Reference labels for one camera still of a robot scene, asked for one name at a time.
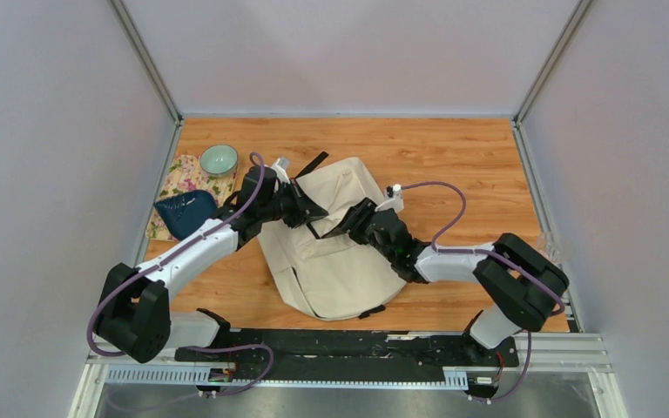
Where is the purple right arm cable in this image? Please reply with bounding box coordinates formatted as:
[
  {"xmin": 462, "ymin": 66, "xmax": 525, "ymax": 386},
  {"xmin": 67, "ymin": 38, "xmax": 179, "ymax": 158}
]
[{"xmin": 401, "ymin": 180, "xmax": 568, "ymax": 405}]

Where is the beige canvas backpack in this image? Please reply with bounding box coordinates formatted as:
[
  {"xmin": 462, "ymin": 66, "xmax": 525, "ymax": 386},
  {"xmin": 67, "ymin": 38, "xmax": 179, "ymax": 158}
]
[{"xmin": 258, "ymin": 157, "xmax": 406, "ymax": 320}]

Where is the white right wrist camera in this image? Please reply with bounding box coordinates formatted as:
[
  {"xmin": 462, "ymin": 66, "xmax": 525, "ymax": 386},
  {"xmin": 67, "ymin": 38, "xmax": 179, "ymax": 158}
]
[{"xmin": 375, "ymin": 184, "xmax": 405, "ymax": 213}]

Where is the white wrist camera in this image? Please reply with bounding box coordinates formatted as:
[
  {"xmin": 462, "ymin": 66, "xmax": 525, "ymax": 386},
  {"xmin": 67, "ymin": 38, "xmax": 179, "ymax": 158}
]
[
  {"xmin": 375, "ymin": 184, "xmax": 405, "ymax": 213},
  {"xmin": 270, "ymin": 157, "xmax": 290, "ymax": 185}
]

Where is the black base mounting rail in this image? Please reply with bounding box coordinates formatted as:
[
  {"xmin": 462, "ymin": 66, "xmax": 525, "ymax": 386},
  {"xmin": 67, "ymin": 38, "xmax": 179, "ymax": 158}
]
[{"xmin": 174, "ymin": 328, "xmax": 521, "ymax": 388}]

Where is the clear plastic cup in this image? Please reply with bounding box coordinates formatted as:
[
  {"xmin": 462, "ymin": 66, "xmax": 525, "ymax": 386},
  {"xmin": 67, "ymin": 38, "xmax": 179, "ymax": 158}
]
[{"xmin": 536, "ymin": 232, "xmax": 570, "ymax": 265}]

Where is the pale green ceramic bowl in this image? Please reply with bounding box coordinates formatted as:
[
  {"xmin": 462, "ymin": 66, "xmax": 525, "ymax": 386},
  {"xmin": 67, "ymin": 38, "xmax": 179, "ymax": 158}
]
[{"xmin": 199, "ymin": 144, "xmax": 239, "ymax": 178}]

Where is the floral cloth placemat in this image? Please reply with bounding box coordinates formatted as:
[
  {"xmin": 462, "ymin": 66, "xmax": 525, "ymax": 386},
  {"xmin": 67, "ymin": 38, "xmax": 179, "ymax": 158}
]
[{"xmin": 145, "ymin": 155, "xmax": 238, "ymax": 241}]

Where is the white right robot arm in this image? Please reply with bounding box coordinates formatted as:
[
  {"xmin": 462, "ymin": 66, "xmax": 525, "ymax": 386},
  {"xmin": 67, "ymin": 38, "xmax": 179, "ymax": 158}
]
[{"xmin": 315, "ymin": 198, "xmax": 570, "ymax": 365}]

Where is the dark blue leaf dish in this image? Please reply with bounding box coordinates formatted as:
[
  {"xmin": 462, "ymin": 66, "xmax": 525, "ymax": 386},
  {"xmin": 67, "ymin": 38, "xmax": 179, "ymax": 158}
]
[{"xmin": 153, "ymin": 190, "xmax": 218, "ymax": 240}]

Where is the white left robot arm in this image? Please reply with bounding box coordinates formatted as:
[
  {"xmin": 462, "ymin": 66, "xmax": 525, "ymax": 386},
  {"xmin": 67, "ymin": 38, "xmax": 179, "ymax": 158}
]
[{"xmin": 86, "ymin": 165, "xmax": 328, "ymax": 363}]

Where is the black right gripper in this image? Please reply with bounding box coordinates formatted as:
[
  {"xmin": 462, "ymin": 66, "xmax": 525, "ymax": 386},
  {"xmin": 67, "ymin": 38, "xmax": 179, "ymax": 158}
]
[{"xmin": 331, "ymin": 197, "xmax": 395, "ymax": 263}]

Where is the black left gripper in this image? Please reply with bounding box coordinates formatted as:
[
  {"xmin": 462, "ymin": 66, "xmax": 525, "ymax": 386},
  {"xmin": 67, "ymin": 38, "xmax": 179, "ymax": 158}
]
[{"xmin": 259, "ymin": 179, "xmax": 329, "ymax": 230}]

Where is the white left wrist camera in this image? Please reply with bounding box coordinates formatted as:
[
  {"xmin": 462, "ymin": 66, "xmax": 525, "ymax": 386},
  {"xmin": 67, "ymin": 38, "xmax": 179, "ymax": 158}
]
[{"xmin": 270, "ymin": 157, "xmax": 290, "ymax": 185}]

